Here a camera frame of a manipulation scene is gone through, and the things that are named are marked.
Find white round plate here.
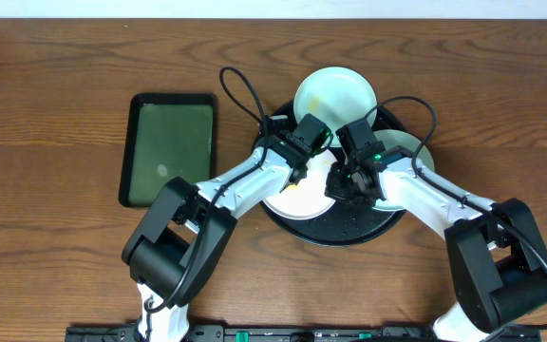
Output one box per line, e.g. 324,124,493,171
264,151,337,220

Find mint green plate with stain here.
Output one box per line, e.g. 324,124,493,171
293,66,378,132

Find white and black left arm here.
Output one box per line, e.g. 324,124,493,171
122,115,330,341

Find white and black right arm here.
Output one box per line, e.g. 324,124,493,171
325,146,547,341

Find round black serving tray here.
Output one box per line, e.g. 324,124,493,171
253,100,407,247

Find black rectangular water tray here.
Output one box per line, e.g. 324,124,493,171
118,92,217,208

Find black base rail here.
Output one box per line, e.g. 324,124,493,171
64,323,543,342

